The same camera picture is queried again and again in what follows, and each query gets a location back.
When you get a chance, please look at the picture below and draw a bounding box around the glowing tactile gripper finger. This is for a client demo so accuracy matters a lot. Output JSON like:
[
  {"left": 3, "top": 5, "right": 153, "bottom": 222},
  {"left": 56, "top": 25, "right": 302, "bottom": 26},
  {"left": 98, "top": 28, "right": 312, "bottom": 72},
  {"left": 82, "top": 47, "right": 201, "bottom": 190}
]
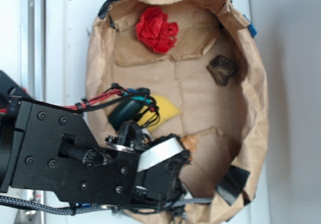
[{"left": 137, "top": 137, "right": 184, "bottom": 172}]

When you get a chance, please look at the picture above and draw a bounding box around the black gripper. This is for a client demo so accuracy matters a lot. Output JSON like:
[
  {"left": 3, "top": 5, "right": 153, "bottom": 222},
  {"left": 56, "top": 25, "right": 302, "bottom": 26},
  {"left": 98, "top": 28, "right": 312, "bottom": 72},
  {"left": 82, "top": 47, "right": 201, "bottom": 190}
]
[{"left": 10, "top": 98, "right": 190, "bottom": 209}]

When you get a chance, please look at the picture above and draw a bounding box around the orange spiral seashell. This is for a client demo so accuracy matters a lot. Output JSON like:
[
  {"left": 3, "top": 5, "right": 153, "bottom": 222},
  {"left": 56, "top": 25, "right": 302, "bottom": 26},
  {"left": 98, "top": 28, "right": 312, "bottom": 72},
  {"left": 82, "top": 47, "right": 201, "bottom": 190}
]
[{"left": 181, "top": 135, "right": 200, "bottom": 153}]

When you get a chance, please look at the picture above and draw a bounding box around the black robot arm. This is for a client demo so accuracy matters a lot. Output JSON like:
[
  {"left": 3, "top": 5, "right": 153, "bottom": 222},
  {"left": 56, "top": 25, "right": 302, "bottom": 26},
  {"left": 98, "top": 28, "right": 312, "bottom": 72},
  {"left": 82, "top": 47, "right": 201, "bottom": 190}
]
[{"left": 1, "top": 73, "right": 190, "bottom": 215}]

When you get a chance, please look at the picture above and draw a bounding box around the yellow sponge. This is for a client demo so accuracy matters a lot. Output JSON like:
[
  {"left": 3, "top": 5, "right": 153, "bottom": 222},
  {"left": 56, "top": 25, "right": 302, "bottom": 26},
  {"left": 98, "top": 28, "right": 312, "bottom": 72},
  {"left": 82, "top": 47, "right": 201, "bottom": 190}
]
[{"left": 137, "top": 94, "right": 182, "bottom": 132}]

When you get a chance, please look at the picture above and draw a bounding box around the dark green oval soap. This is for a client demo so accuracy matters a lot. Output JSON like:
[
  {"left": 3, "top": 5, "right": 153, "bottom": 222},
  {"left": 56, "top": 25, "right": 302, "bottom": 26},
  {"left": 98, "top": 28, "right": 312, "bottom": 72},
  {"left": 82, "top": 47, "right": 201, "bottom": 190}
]
[{"left": 107, "top": 97, "right": 146, "bottom": 131}]

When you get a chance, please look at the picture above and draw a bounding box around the brown rock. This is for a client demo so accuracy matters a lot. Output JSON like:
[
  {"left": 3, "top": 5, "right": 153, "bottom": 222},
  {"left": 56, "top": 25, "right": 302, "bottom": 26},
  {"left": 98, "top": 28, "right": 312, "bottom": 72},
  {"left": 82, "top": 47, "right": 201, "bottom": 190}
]
[{"left": 207, "top": 55, "right": 237, "bottom": 86}]

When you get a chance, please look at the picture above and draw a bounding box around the brown paper bag tray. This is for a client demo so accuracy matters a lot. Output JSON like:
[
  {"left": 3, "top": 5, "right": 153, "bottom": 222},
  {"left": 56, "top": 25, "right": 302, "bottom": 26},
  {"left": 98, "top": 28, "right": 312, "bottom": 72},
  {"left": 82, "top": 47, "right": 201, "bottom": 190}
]
[{"left": 86, "top": 0, "right": 269, "bottom": 223}]

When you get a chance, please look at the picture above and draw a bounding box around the red crumpled tissue paper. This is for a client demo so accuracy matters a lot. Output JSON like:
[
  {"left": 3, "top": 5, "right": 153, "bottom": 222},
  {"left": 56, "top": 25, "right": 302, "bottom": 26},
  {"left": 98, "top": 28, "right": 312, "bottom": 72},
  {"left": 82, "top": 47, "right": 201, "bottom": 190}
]
[{"left": 135, "top": 7, "right": 179, "bottom": 54}]

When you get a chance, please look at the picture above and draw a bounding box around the white plastic lid board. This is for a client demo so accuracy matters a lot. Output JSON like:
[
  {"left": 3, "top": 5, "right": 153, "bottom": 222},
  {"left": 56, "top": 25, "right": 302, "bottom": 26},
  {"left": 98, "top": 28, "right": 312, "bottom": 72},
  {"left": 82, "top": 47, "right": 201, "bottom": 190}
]
[{"left": 44, "top": 0, "right": 271, "bottom": 224}]

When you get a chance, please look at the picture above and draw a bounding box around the grey braided cable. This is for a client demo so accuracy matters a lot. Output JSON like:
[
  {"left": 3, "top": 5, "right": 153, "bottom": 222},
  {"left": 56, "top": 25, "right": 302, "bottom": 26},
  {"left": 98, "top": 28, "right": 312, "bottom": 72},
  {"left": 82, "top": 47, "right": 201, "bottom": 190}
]
[{"left": 0, "top": 194, "right": 214, "bottom": 216}]

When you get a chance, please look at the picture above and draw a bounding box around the red and black wire bundle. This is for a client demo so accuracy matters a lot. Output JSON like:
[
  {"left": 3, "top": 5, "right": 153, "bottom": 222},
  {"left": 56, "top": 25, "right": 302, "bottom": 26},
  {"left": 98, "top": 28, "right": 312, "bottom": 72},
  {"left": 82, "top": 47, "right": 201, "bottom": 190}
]
[{"left": 60, "top": 82, "right": 161, "bottom": 129}]

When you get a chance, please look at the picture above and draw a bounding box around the aluminium frame rail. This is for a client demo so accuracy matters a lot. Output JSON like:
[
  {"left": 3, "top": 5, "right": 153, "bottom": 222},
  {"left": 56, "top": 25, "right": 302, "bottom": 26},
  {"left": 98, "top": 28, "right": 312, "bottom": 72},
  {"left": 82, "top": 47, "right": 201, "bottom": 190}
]
[{"left": 21, "top": 0, "right": 46, "bottom": 100}]

